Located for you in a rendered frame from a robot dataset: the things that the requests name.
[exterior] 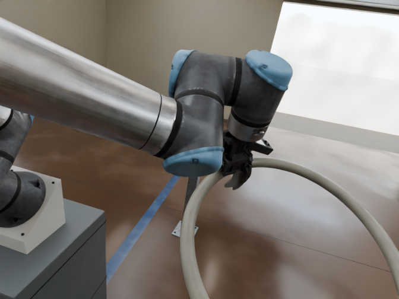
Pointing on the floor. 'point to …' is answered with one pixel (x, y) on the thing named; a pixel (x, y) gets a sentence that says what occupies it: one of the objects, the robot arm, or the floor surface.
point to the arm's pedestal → (60, 260)
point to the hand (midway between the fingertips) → (231, 178)
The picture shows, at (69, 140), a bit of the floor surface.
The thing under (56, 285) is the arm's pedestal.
